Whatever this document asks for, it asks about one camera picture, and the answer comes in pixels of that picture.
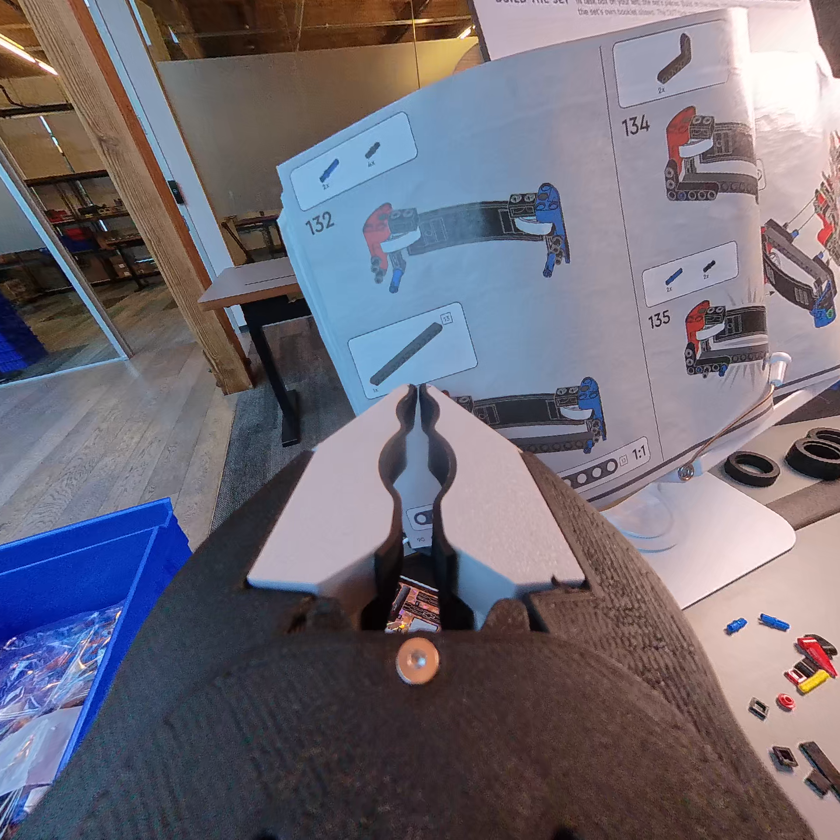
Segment shelving rack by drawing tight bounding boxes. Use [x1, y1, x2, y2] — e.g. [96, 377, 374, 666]
[23, 169, 165, 293]

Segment black lego beam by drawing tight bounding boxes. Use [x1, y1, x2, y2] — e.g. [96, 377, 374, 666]
[798, 740, 840, 798]

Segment stack of blue bins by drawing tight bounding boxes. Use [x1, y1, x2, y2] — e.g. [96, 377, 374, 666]
[0, 289, 48, 382]

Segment wooden post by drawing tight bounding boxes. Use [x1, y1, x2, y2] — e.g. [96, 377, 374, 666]
[18, 0, 256, 396]

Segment clear plastic bags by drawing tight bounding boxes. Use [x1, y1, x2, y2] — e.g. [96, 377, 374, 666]
[0, 604, 124, 824]

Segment wooden office desk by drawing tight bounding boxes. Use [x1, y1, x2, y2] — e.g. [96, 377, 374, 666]
[197, 256, 315, 448]

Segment red black lego panel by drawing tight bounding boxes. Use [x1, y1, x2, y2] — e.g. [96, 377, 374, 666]
[784, 633, 840, 686]

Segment lego instruction booklet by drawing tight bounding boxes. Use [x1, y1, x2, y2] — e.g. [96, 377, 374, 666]
[276, 7, 840, 503]

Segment shiny sticker sheet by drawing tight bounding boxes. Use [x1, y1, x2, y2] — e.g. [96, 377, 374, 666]
[386, 576, 442, 636]

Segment blue storage bin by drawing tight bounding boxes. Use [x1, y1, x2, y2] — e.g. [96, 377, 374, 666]
[0, 497, 193, 824]

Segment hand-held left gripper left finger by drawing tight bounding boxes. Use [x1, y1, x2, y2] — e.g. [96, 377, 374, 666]
[245, 384, 420, 630]

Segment ceiling light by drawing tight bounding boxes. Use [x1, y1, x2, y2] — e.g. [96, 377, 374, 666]
[0, 33, 60, 76]

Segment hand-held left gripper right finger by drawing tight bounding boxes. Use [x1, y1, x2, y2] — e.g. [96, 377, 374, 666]
[419, 385, 588, 630]

